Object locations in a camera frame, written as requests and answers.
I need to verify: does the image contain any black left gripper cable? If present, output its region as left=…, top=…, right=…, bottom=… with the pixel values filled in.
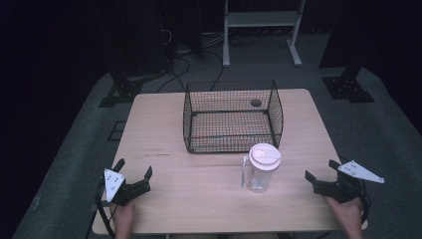
left=95, top=180, right=116, bottom=239

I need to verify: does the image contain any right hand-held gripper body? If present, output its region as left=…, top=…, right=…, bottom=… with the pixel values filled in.
left=313, top=159, right=386, bottom=204

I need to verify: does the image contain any person's right hand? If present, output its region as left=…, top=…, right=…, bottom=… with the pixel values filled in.
left=322, top=194, right=365, bottom=230

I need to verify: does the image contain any black stand base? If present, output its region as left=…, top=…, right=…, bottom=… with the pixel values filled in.
left=98, top=71, right=144, bottom=109
left=321, top=64, right=376, bottom=105

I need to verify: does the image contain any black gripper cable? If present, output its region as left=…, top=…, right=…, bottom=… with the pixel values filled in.
left=95, top=180, right=116, bottom=239
left=359, top=185, right=371, bottom=225

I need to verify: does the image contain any bundle of dark cables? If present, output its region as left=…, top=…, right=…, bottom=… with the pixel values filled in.
left=228, top=32, right=264, bottom=48

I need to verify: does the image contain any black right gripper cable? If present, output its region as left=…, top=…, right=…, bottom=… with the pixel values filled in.
left=359, top=185, right=371, bottom=225

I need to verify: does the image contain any black floor cable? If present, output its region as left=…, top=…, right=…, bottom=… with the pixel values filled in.
left=155, top=54, right=192, bottom=95
left=203, top=49, right=225, bottom=93

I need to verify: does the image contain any clear cup with white lid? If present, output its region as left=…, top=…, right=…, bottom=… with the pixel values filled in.
left=240, top=142, right=283, bottom=194

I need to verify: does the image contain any black wire mesh basket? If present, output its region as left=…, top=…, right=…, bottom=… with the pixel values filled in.
left=182, top=79, right=285, bottom=154

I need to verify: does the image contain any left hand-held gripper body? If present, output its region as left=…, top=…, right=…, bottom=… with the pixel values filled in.
left=99, top=167, right=152, bottom=207

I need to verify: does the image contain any person's left hand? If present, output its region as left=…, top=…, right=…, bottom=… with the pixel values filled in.
left=109, top=200, right=136, bottom=235

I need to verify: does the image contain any white metal stand frame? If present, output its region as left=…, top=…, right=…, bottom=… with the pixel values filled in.
left=222, top=0, right=307, bottom=69

